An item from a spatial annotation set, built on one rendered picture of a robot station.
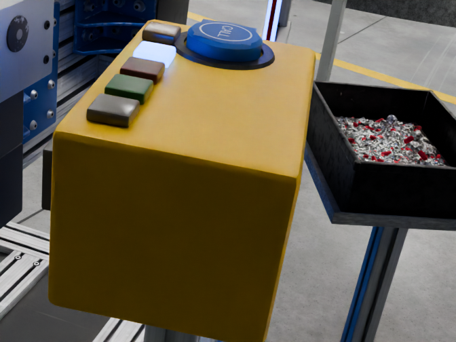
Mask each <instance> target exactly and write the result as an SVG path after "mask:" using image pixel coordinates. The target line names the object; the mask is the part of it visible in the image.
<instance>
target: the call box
mask: <svg viewBox="0 0 456 342"><path fill-rule="evenodd" d="M151 21H153V22H159V23H164V24H171V25H174V26H179V27H181V34H180V36H179V37H178V39H177V40H176V42H175V43H173V44H172V45H169V46H173V47H175V48H176V54H175V57H174V58H173V60H172V62H171V63H170V65H169V66H168V67H166V68H165V72H164V74H163V75H162V77H161V79H160V80H159V81H158V83H157V85H154V86H153V91H152V93H151V94H150V95H149V97H148V99H147V100H146V101H145V103H144V104H143V105H140V111H139V112H138V114H137V115H136V117H135V118H134V120H133V122H132V123H131V124H130V126H129V128H123V127H119V126H112V125H109V124H105V123H98V122H95V121H89V120H87V117H86V116H87V109H88V107H89V106H90V105H91V104H92V102H93V101H94V100H95V98H96V97H97V96H98V95H99V94H104V92H105V86H106V85H107V84H108V82H110V80H111V79H112V78H113V76H114V75H115V74H119V70H120V68H121V67H122V66H123V64H124V63H125V62H126V60H127V59H128V58H129V57H131V56H133V53H134V50H135V49H136V48H137V47H138V46H139V45H140V43H141V42H142V41H145V40H143V39H142V31H143V29H144V28H145V27H146V26H147V25H148V23H150V22H151ZM190 27H191V26H187V25H184V24H177V23H172V22H166V21H161V20H148V21H147V23H146V24H145V25H144V26H143V27H142V28H141V29H140V30H139V32H138V33H137V34H136V35H135V36H134V38H133V39H132V40H131V41H130V42H129V44H127V46H126V47H125V48H124V49H123V50H122V51H121V53H120V54H119V55H118V56H117V57H116V59H114V61H113V62H112V63H111V64H110V65H109V66H108V68H107V69H106V70H105V71H104V73H103V74H102V75H101V76H100V77H99V78H98V79H97V80H96V81H95V83H94V84H93V85H92V86H91V87H90V89H89V90H88V91H87V92H86V93H85V94H84V95H83V96H82V98H81V99H80V100H79V101H78V102H77V104H76V105H75V106H74V107H73V108H72V109H71V110H70V111H69V113H68V114H67V115H66V116H65V117H64V119H63V120H62V121H61V122H60V123H59V124H58V125H57V126H56V129H55V130H54V133H53V146H52V188H51V210H50V252H49V273H48V299H49V300H50V303H52V304H54V305H56V306H59V307H65V308H69V309H75V310H79V311H84V312H88V313H91V314H98V315H102V316H107V317H111V318H117V319H120V320H126V321H130V322H135V323H139V324H146V325H149V326H155V327H158V328H165V329H168V330H174V331H178V332H181V333H187V334H191V335H197V336H201V337H206V338H210V339H216V340H219V341H225V342H264V341H265V340H266V338H267V333H268V330H269V324H270V321H271V315H272V311H273V306H274V302H275V299H276V293H277V289H278V284H279V280H280V274H281V271H282V266H283V262H284V256H285V252H286V247H287V243H288V238H289V234H290V228H291V225H292V219H293V216H294V212H295V206H296V203H297V197H298V194H299V188H300V184H301V176H302V170H303V159H304V153H305V143H306V137H307V127H308V121H309V110H310V104H311V94H312V88H313V82H314V71H315V65H316V54H315V52H314V51H313V50H311V49H310V48H307V47H301V46H296V45H290V44H285V43H278V42H274V41H268V40H264V39H263V44H262V49H261V56H260V58H258V59H256V60H251V61H246V62H231V61H224V60H216V59H213V58H208V57H205V56H202V55H199V54H196V53H195V52H192V51H191V50H190V49H188V48H187V47H186V43H187V32H188V29H189V28H190ZM148 42H151V43H156V42H152V41H148ZM158 44H162V45H167V44H163V43H158Z"/></svg>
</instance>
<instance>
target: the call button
mask: <svg viewBox="0 0 456 342"><path fill-rule="evenodd" d="M256 31H257V28H251V27H247V26H242V25H240V24H235V23H231V22H222V21H214V20H207V19H203V20H202V21H201V22H198V23H196V24H194V25H193V26H191V27H190V28H189V29H188V32H187V43H186V47H187V48H188V49H190V50H191V51H192V52H195V53H196V54H199V55H202V56H205V57H208V58H213V59H216V60H224V61H231V62H246V61H251V60H256V59H258V58H260V56H261V49H262V44H263V40H262V38H261V37H260V36H259V34H258V33H257V32H256Z"/></svg>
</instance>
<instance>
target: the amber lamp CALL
mask: <svg viewBox="0 0 456 342"><path fill-rule="evenodd" d="M180 34H181V27H179V26H174V25H171V24H164V23H159V22H153V21H151V22H150V23H148V25H147V26H146V27H145V28H144V29H143V31H142V39H143V40H145V41H152V42H156V43H163V44H167V45H172V44H173V43H175V42H176V40H177V39H178V37H179V36H180Z"/></svg>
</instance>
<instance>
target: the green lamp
mask: <svg viewBox="0 0 456 342"><path fill-rule="evenodd" d="M152 91H153V81H152V80H149V79H143V78H139V77H132V76H128V75H121V74H115V75H114V76H113V78H112V79H111V80H110V82H108V84H107V85H106V86H105V88H104V94H109V95H113V96H119V97H124V98H130V99H134V100H138V101H139V102H140V105H143V104H144V103H145V101H146V100H147V99H148V97H149V95H150V94H151V93H152Z"/></svg>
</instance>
